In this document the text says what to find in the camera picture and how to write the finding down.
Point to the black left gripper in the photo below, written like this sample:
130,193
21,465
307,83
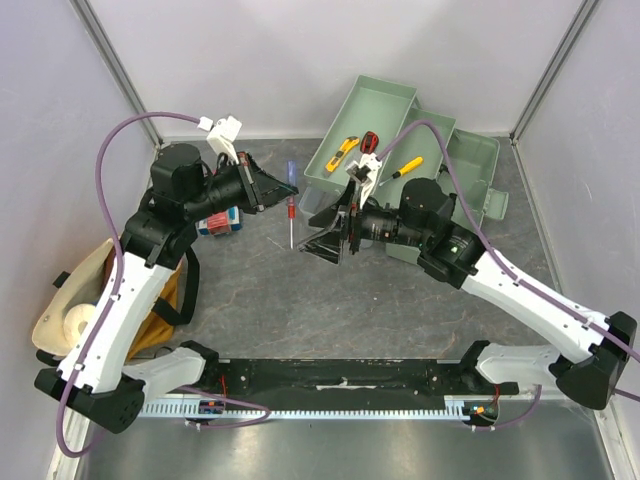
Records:
275,190

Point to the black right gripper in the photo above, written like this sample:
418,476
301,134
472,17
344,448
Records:
353,228

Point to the blue handled screwdriver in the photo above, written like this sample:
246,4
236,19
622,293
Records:
291,205

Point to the yellow utility knife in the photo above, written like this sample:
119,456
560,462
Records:
346,146

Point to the red black utility knife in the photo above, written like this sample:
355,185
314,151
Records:
369,142

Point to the yellow handled screwdriver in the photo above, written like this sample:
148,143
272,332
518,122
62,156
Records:
405,169

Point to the translucent green tool box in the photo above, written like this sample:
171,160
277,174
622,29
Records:
386,108

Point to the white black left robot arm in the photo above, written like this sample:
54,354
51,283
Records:
85,336

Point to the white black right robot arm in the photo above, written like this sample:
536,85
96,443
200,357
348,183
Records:
588,350

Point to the blue white small box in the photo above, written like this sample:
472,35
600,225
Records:
235,217

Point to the red box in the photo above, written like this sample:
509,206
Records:
218,224

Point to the beige canvas tote bag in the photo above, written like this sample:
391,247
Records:
174,307

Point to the white paper roll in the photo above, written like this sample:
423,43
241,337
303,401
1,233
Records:
76,320

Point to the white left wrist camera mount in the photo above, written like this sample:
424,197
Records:
221,135

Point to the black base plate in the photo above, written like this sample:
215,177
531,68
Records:
253,376

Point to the aluminium frame post left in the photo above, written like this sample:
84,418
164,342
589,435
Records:
97,33

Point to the aluminium frame post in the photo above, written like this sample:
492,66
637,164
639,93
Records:
576,28
97,33

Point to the aluminium frame post right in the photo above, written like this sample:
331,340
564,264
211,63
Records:
576,28

